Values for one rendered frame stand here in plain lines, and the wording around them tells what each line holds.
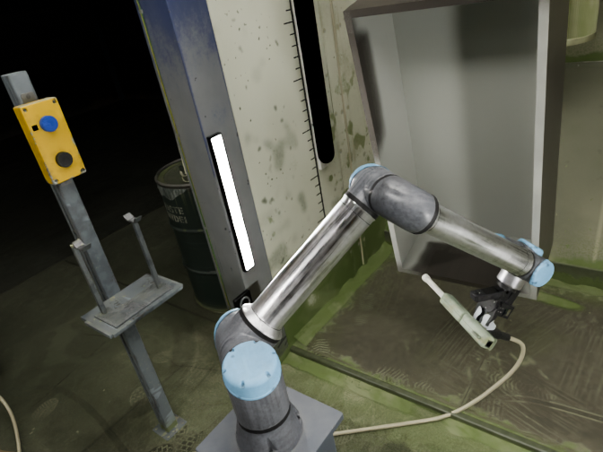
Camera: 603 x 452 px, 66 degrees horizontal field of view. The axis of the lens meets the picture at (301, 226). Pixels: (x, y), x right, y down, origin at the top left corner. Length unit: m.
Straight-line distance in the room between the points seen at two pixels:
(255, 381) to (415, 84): 1.37
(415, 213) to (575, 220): 1.79
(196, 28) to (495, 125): 1.21
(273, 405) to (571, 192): 2.14
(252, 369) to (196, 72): 1.11
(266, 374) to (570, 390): 1.50
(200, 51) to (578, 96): 2.07
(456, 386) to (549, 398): 0.37
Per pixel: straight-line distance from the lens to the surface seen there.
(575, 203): 2.91
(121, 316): 1.81
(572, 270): 2.90
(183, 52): 1.81
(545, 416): 2.24
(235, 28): 1.99
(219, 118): 1.90
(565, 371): 2.43
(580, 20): 2.71
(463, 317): 1.84
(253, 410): 1.26
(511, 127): 2.04
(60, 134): 1.71
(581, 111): 3.01
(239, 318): 1.36
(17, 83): 1.73
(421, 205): 1.20
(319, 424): 1.42
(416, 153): 2.23
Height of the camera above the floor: 1.74
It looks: 27 degrees down
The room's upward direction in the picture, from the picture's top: 11 degrees counter-clockwise
